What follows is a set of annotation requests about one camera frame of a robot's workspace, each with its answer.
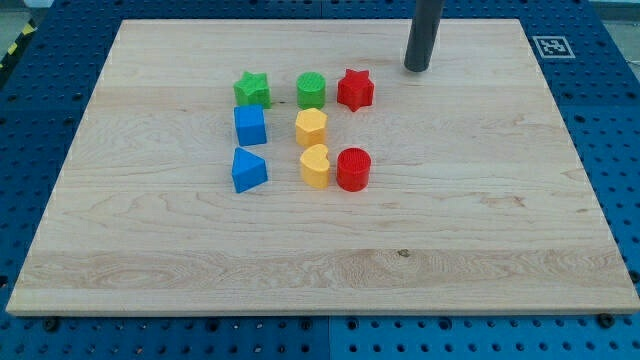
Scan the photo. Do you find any blue triangle block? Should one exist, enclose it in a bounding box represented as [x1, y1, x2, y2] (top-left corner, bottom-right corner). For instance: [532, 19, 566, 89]
[231, 147, 268, 193]

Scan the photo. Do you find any blue cube block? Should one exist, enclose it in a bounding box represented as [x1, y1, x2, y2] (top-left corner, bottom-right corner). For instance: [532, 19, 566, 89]
[234, 105, 267, 146]

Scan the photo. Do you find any black bolt front left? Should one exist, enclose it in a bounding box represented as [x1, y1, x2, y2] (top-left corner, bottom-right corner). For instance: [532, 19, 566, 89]
[42, 317, 60, 333]

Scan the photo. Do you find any red cylinder block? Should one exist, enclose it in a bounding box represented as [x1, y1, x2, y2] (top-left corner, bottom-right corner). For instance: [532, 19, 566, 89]
[336, 147, 372, 192]

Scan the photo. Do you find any light wooden board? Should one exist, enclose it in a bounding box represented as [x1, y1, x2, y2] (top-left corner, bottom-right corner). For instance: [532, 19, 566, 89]
[7, 19, 639, 317]

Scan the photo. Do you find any white fiducial marker tag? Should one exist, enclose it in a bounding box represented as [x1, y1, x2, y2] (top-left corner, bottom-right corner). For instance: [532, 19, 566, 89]
[532, 35, 575, 59]

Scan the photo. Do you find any red star block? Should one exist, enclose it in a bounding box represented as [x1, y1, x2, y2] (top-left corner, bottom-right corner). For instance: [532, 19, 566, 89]
[337, 68, 375, 112]

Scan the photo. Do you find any yellow pentagon block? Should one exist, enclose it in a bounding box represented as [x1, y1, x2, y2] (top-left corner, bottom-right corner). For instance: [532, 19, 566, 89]
[295, 108, 328, 148]

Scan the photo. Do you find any black bolt front right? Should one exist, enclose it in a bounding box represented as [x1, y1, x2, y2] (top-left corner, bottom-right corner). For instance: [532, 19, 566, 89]
[597, 313, 616, 329]

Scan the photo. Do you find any green cylinder block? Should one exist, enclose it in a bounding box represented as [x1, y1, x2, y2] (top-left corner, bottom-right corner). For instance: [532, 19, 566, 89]
[296, 72, 326, 109]

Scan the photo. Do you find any green star block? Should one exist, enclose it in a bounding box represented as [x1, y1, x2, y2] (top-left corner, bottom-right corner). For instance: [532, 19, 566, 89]
[233, 71, 271, 109]

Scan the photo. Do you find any yellow heart block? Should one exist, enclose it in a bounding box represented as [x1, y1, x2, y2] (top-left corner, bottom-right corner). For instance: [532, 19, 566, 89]
[299, 144, 330, 189]

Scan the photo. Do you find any black bolt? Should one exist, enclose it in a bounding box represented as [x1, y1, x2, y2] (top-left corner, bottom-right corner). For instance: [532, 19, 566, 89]
[42, 317, 60, 333]
[597, 313, 616, 329]

